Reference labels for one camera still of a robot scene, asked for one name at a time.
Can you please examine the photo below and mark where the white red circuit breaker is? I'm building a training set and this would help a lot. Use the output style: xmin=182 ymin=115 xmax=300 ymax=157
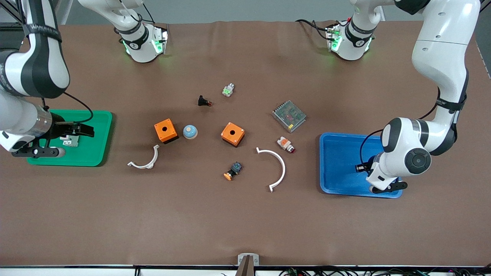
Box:
xmin=59 ymin=132 xmax=80 ymax=147

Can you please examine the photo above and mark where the green plastic tray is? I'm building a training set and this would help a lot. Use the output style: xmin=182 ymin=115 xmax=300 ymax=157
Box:
xmin=26 ymin=110 xmax=113 ymax=167

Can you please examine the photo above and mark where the blue plastic tray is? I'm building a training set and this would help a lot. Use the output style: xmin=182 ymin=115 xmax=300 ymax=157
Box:
xmin=320 ymin=133 xmax=403 ymax=199

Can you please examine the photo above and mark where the orange push button box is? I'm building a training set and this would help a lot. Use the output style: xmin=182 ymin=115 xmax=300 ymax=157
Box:
xmin=154 ymin=118 xmax=179 ymax=144
xmin=221 ymin=122 xmax=246 ymax=148

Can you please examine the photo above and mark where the orange white indicator lamp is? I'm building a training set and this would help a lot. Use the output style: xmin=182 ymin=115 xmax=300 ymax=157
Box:
xmin=277 ymin=136 xmax=296 ymax=154

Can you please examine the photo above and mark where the metal mesh power supply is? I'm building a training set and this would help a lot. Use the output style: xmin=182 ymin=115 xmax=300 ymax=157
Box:
xmin=272 ymin=100 xmax=307 ymax=133

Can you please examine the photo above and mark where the orange black emergency button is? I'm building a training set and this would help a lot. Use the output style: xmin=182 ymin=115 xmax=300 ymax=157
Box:
xmin=224 ymin=161 xmax=243 ymax=181

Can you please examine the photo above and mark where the brown table mat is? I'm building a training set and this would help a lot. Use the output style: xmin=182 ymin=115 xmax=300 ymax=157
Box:
xmin=0 ymin=21 xmax=491 ymax=267

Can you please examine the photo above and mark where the grey table edge clamp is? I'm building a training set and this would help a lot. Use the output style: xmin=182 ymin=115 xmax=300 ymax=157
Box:
xmin=235 ymin=253 xmax=260 ymax=276

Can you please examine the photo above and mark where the small white curved bracket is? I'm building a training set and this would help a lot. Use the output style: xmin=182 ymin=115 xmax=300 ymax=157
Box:
xmin=127 ymin=145 xmax=160 ymax=169

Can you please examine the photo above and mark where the large white curved bracket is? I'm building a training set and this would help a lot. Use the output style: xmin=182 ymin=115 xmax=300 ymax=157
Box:
xmin=256 ymin=147 xmax=286 ymax=193

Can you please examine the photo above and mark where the aluminium frame profile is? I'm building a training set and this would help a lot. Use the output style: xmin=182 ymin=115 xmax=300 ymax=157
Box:
xmin=0 ymin=0 xmax=20 ymax=24

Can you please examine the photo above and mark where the black left base cable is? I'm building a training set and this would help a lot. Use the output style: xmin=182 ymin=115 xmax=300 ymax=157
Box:
xmin=295 ymin=18 xmax=334 ymax=41

